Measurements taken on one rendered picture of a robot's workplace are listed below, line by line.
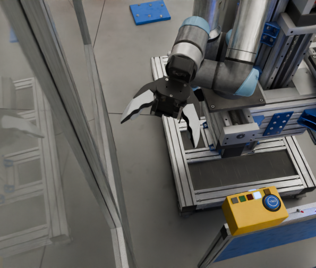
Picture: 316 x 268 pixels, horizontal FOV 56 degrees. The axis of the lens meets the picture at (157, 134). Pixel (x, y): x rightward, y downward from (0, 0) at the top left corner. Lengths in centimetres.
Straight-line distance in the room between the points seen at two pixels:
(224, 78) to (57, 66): 51
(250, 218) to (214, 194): 94
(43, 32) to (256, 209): 77
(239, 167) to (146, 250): 78
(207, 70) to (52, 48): 51
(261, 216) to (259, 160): 113
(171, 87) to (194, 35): 16
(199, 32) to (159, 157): 154
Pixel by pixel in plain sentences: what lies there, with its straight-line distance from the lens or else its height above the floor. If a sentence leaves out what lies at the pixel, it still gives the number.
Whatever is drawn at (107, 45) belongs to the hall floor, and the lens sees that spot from 299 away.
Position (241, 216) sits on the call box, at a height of 107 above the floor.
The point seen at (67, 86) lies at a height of 164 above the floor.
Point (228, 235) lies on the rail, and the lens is 113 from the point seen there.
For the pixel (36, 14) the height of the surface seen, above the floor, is 175.
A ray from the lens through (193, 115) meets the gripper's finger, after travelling 59.
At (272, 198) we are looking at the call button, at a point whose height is 108.
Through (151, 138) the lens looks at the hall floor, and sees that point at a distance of 227.
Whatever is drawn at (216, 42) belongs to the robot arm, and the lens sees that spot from 107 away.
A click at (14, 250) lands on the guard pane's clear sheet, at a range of 19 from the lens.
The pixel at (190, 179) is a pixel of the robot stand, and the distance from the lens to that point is 187.
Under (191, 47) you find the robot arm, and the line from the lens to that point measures 70.
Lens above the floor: 193
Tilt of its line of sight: 57 degrees down
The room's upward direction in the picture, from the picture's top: straight up
